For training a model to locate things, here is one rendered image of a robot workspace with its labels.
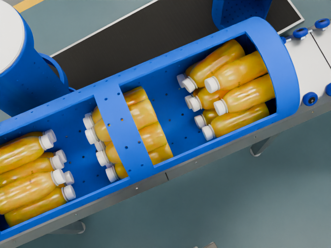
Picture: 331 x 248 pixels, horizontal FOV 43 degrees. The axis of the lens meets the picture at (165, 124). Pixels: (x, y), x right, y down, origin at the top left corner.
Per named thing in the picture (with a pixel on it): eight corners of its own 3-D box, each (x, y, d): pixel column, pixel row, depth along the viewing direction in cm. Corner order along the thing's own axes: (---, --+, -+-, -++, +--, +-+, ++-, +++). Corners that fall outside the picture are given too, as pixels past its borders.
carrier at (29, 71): (82, 149, 208) (97, 96, 215) (9, 91, 123) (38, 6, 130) (27, 137, 211) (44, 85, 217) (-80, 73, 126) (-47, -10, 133)
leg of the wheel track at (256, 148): (263, 153, 218) (292, 122, 157) (252, 158, 217) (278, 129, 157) (257, 143, 219) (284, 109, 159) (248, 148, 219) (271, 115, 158)
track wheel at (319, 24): (333, 24, 129) (332, 18, 128) (320, 29, 129) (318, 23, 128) (325, 22, 133) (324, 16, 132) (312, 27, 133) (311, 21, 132)
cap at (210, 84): (209, 83, 112) (203, 86, 111) (210, 74, 108) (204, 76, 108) (217, 93, 109) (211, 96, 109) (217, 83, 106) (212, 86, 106)
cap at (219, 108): (227, 114, 109) (220, 117, 109) (222, 111, 113) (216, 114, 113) (222, 101, 108) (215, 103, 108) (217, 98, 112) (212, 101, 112)
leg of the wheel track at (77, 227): (87, 231, 212) (47, 229, 152) (76, 235, 212) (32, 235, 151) (83, 220, 214) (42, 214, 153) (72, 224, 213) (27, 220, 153)
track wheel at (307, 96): (318, 91, 122) (314, 88, 124) (304, 97, 122) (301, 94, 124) (319, 103, 125) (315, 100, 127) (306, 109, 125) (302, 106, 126)
